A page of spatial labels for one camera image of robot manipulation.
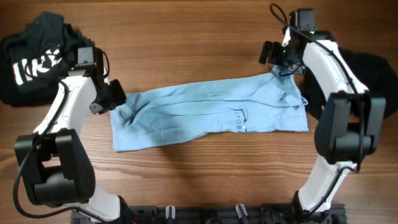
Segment light blue printed t-shirt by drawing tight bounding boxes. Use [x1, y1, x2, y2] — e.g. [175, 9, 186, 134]
[110, 67, 308, 152]

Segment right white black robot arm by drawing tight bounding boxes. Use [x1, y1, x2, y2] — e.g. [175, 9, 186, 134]
[259, 31, 386, 219]

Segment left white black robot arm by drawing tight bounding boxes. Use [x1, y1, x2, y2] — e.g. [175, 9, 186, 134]
[12, 66, 136, 223]

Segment black t-shirt white letters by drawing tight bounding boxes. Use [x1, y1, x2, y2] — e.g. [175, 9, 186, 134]
[1, 11, 93, 106]

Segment black t-shirt small logo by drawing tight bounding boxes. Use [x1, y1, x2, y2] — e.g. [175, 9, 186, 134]
[302, 48, 397, 119]

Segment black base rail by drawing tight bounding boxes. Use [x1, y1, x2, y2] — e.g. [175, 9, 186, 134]
[70, 203, 348, 224]

